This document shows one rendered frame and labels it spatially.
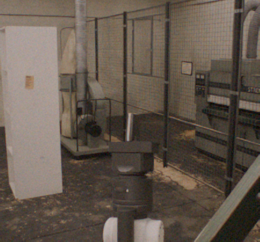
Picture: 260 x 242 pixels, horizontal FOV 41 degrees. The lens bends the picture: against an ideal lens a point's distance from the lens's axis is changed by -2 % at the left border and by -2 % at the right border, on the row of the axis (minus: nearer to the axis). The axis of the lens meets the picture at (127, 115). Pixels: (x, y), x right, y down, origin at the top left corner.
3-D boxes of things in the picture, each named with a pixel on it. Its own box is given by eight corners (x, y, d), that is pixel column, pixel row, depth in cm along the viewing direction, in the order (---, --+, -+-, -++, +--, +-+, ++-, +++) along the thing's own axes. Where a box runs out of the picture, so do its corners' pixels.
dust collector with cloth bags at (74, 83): (53, 141, 682) (49, 27, 641) (87, 138, 713) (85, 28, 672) (75, 162, 562) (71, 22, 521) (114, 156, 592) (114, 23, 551)
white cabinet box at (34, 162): (8, 183, 468) (-1, 29, 430) (50, 177, 493) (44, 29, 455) (15, 200, 414) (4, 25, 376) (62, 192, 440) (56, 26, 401)
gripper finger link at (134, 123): (137, 114, 78) (137, 141, 77) (127, 112, 75) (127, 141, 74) (143, 113, 76) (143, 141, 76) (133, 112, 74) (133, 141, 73)
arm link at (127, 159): (125, 142, 84) (125, 192, 82) (97, 141, 76) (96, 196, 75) (169, 141, 76) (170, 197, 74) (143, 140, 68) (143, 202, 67)
